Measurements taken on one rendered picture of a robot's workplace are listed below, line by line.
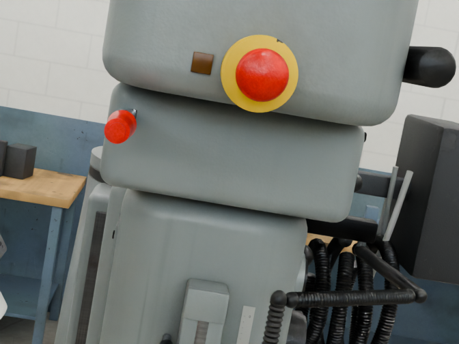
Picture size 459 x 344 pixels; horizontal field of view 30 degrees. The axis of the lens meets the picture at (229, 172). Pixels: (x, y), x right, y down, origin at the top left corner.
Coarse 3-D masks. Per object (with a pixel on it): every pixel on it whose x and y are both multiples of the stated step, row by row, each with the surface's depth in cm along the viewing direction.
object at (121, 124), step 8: (120, 112) 67; (128, 112) 69; (136, 112) 78; (112, 120) 64; (120, 120) 64; (128, 120) 66; (112, 128) 64; (120, 128) 64; (128, 128) 64; (112, 136) 64; (120, 136) 64; (128, 136) 64
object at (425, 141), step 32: (416, 128) 125; (448, 128) 113; (416, 160) 122; (448, 160) 113; (416, 192) 119; (448, 192) 114; (416, 224) 117; (448, 224) 114; (416, 256) 115; (448, 256) 115
